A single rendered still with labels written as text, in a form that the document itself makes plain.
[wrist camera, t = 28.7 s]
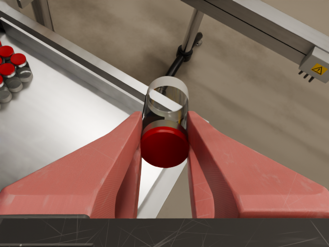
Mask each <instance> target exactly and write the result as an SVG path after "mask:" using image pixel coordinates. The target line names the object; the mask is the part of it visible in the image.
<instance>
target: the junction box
mask: <svg viewBox="0 0 329 247"><path fill-rule="evenodd" d="M299 70H301V71H303V72H305V73H307V74H309V75H310V76H312V77H314V78H316V79H318V80H320V81H321V82H323V83H327V82H328V81H329V53H327V52H325V51H323V50H321V49H319V48H318V47H314V48H313V49H312V50H311V51H310V52H309V53H308V54H307V56H306V57H305V58H304V59H303V60H302V61H301V63H300V66H299Z"/></svg>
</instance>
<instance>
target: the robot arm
mask: <svg viewBox="0 0 329 247"><path fill-rule="evenodd" d="M141 134H142V112H141V111H136V112H134V113H133V114H131V115H130V116H129V117H128V118H127V119H125V120H124V121H123V122H122V123H120V124H119V125H118V126H117V127H115V128H114V129H113V130H112V131H110V132H109V133H107V134H105V135H104V136H102V137H100V138H98V139H96V140H94V141H92V142H90V143H88V144H86V145H85V146H83V147H81V148H79V149H77V150H75V151H73V152H71V153H69V154H67V155H66V156H64V157H62V158H60V159H58V160H56V161H54V162H52V163H50V164H48V165H46V166H45V167H43V168H41V169H39V170H37V171H35V172H33V173H31V174H29V175H27V176H26V177H24V178H22V179H20V180H18V181H16V182H14V183H12V184H10V185H8V186H6V187H5V188H3V189H2V190H1V192H0V247H329V191H328V190H327V189H326V188H325V187H324V186H322V185H320V184H318V183H316V182H314V181H312V180H310V179H308V178H306V177H305V176H303V175H301V174H299V173H297V172H295V171H293V170H291V169H289V168H287V167H285V166H283V165H282V164H280V163H278V162H276V161H274V160H272V159H270V158H268V157H266V156H264V155H262V154H260V153H259V152H257V151H255V150H253V149H251V148H249V147H247V146H245V145H243V144H241V143H239V142H238V141H236V140H234V139H232V138H230V137H228V136H226V135H224V134H222V133H221V132H219V131H218V130H216V129H215V128H214V127H213V126H212V125H210V124H209V123H208V122H207V121H205V120H204V119H203V118H202V117H200V116H199V115H198V114H197V113H196V112H194V111H188V112H187V134H188V144H189V150H188V157H187V169H188V184H189V193H190V202H191V212H192V218H141V219H137V212H138V202H139V193H140V183H141V168H142V157H141Z"/></svg>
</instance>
